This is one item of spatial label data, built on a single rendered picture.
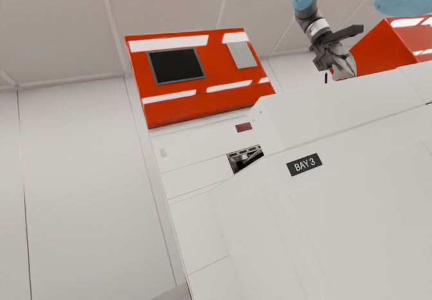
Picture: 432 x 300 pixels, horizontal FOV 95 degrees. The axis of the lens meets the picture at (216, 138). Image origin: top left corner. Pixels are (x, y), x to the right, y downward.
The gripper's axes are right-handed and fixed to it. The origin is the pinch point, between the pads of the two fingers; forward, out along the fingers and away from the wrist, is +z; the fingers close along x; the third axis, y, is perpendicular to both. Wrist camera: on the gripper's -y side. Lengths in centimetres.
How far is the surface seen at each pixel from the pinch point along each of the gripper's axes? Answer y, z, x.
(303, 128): -4.1, 12.8, 32.8
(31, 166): 207, -78, 188
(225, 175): 58, 11, 35
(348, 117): -4.1, 13.2, 17.6
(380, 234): -4.4, 39.3, 27.7
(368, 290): -4, 46, 37
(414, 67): -4.0, 3.2, -22.6
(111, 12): 110, -176, 69
